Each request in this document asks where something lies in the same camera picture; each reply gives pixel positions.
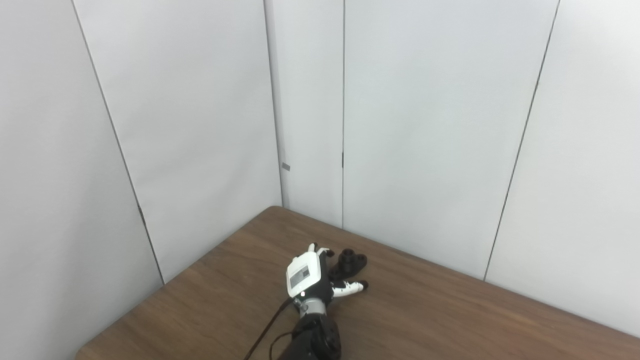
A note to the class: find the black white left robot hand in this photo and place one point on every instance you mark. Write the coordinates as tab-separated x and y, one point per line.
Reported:
305	275

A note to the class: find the black flanged holder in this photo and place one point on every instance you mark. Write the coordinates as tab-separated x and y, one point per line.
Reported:
347	265

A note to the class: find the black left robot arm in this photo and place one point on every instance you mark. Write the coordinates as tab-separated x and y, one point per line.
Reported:
315	335

